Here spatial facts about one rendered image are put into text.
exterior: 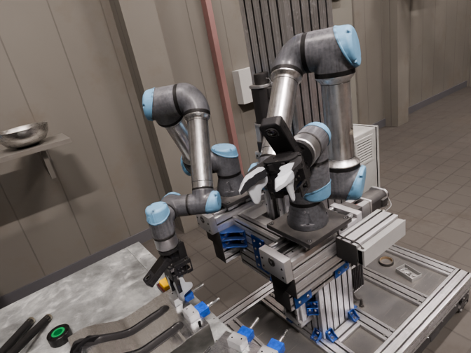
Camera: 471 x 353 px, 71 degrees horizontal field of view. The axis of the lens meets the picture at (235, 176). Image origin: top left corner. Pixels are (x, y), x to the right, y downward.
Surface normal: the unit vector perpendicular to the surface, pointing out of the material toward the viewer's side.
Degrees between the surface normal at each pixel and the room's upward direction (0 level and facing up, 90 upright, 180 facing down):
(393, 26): 90
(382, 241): 90
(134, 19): 90
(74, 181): 90
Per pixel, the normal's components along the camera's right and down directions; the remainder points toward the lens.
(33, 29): 0.57, 0.20
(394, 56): -0.80, 0.36
